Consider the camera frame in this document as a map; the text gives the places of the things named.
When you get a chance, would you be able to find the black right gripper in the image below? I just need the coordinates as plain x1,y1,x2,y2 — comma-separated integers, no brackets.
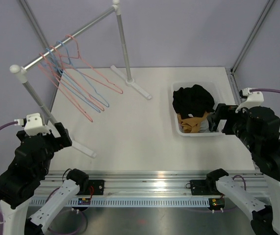
206,102,259,152

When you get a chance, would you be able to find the grey tank top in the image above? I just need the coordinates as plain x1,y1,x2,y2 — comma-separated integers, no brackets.
199,117,213,133

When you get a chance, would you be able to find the black tank top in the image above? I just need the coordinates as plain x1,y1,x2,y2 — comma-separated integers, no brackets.
172,84,215,119

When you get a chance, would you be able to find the brown tank top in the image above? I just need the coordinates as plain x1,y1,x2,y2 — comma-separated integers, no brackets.
177,112,208,134

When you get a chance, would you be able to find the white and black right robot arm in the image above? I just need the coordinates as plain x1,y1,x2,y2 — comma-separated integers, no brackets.
205,103,280,235

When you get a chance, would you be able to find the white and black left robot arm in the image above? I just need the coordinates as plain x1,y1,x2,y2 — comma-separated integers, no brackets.
0,122,89,235

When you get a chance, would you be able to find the white plastic basket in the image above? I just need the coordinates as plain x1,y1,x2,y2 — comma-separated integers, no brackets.
171,81,226,137

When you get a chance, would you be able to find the metal clothes rack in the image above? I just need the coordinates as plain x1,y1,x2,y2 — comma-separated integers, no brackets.
10,0,152,159

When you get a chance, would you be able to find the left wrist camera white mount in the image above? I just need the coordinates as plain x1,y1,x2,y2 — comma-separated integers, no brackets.
14,113,51,136

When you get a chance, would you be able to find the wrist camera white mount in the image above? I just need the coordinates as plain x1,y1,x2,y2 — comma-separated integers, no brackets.
235,88,264,113
14,113,51,136

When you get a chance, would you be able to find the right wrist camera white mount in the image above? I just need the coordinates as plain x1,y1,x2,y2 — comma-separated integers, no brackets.
235,88,264,113

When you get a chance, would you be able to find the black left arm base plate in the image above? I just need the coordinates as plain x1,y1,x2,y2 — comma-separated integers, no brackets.
79,180,105,196

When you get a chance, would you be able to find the white slotted cable duct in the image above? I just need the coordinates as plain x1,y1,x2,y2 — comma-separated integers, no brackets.
30,197,210,208

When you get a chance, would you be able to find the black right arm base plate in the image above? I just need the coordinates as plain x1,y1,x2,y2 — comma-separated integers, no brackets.
185,180,223,196

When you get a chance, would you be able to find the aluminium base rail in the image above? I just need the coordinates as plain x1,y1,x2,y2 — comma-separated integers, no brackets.
34,170,269,197

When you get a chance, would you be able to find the purple floor cable left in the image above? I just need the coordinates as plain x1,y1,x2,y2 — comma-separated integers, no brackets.
46,188,89,233

